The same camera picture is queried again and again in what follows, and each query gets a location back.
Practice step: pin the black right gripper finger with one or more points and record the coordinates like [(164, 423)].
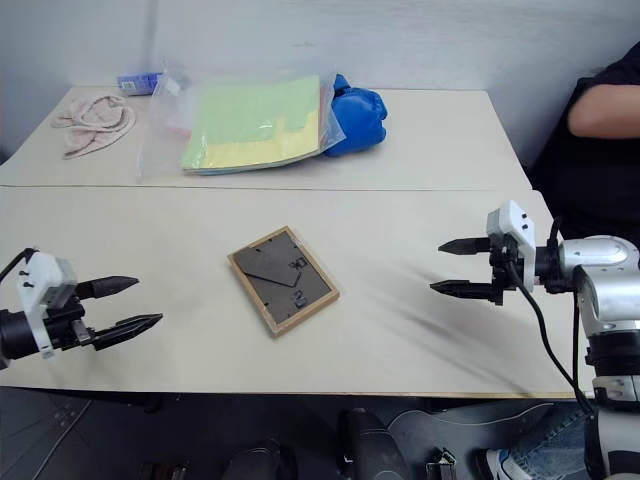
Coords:
[(467, 246), (465, 289)]

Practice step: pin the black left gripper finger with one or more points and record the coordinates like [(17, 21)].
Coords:
[(110, 286), (130, 327)]

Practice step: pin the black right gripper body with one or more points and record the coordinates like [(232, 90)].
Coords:
[(505, 272)]

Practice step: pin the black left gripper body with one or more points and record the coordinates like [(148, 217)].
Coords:
[(67, 322)]

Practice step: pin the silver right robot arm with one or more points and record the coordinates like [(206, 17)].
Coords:
[(607, 295)]

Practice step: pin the person's bare forearm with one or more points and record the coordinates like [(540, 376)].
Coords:
[(607, 112)]

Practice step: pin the person in black shirt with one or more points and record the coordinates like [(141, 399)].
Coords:
[(595, 180)]

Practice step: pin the pink towel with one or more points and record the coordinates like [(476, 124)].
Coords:
[(97, 127)]

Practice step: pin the clear plastic zip bag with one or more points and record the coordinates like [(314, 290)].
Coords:
[(165, 130)]

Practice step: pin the blue boxing glove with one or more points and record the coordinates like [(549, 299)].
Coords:
[(357, 120)]

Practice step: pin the person's blue jeans leg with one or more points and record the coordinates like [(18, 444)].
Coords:
[(550, 440)]

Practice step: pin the white and blue sneaker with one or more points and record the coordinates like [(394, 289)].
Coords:
[(502, 465)]

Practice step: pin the dark rounded robot part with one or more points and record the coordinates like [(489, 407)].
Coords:
[(370, 445), (262, 462)]

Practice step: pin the blue tissue packet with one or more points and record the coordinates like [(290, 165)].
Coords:
[(135, 84)]

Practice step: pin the coloured paper stack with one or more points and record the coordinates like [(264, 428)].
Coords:
[(250, 125)]

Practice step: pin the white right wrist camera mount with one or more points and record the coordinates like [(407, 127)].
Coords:
[(515, 222)]

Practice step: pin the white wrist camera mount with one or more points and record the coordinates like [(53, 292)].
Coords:
[(42, 272), (515, 222)]

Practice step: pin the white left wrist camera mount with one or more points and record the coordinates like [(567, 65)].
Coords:
[(42, 272)]

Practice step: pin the wooden picture frame face down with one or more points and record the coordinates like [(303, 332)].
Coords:
[(282, 280)]

